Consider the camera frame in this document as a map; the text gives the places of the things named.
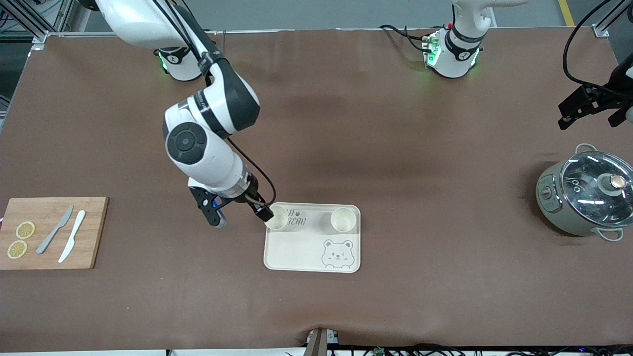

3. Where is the wooden cutting board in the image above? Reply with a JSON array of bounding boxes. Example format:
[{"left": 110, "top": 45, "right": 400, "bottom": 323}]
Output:
[{"left": 0, "top": 197, "right": 109, "bottom": 270}]

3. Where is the white plastic cup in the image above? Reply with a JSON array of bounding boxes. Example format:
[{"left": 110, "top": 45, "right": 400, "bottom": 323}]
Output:
[
  {"left": 330, "top": 207, "right": 358, "bottom": 233},
  {"left": 265, "top": 206, "right": 289, "bottom": 231}
]

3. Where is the cream tray with bear print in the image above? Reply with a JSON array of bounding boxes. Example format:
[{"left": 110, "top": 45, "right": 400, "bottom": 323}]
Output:
[{"left": 263, "top": 202, "right": 362, "bottom": 273}]

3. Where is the white plastic knife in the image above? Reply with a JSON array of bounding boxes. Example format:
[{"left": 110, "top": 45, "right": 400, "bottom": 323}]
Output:
[{"left": 58, "top": 210, "right": 87, "bottom": 264}]

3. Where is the black base cable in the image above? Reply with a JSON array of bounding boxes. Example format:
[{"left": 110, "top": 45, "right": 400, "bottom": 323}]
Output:
[{"left": 380, "top": 24, "right": 431, "bottom": 50}]

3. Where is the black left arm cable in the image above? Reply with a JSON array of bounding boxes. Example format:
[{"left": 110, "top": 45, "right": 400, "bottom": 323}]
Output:
[{"left": 564, "top": 0, "right": 619, "bottom": 94}]

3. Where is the grey cooking pot glass lid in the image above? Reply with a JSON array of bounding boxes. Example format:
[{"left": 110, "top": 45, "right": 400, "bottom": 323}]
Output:
[{"left": 536, "top": 143, "right": 633, "bottom": 242}]

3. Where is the brown table mat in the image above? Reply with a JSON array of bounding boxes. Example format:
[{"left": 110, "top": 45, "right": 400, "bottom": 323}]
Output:
[{"left": 0, "top": 27, "right": 633, "bottom": 353}]

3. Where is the aluminium frame profile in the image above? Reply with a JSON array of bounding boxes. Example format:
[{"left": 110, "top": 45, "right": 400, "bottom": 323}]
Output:
[{"left": 0, "top": 0, "right": 50, "bottom": 44}]

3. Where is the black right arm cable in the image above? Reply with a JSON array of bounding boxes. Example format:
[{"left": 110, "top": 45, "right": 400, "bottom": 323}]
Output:
[{"left": 225, "top": 137, "right": 276, "bottom": 206}]

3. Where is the grey plastic knife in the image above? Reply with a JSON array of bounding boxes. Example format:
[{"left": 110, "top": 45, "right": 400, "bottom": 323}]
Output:
[{"left": 36, "top": 205, "right": 74, "bottom": 255}]

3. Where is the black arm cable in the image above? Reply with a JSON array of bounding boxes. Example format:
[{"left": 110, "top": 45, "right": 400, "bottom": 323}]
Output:
[
  {"left": 225, "top": 137, "right": 276, "bottom": 206},
  {"left": 564, "top": 0, "right": 619, "bottom": 94}
]

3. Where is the metal table edge bracket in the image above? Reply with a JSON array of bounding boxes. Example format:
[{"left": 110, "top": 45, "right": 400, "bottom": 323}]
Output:
[{"left": 306, "top": 328, "right": 340, "bottom": 356}]

